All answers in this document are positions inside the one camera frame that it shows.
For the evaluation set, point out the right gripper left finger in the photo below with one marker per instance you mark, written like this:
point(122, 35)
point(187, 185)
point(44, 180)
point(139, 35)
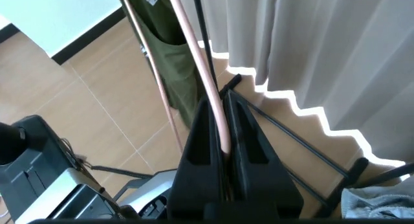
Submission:
point(194, 185)

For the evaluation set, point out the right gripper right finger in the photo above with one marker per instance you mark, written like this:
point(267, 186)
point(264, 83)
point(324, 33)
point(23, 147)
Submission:
point(258, 191)

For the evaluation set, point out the pink clothes hanger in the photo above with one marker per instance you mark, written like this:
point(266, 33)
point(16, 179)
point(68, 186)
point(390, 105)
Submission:
point(203, 67)

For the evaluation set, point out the pale grey shorts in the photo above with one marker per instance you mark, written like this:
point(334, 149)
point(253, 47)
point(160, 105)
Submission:
point(378, 201)

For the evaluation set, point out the green long-sleeved shirt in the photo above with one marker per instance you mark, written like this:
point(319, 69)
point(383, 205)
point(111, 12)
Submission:
point(171, 65)

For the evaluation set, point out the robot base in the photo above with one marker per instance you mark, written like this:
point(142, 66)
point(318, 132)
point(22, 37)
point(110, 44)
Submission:
point(48, 191)

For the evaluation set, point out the black clothes rack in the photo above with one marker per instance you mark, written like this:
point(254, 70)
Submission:
point(357, 169)

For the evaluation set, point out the beige curtain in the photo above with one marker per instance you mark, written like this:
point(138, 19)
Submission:
point(323, 39)

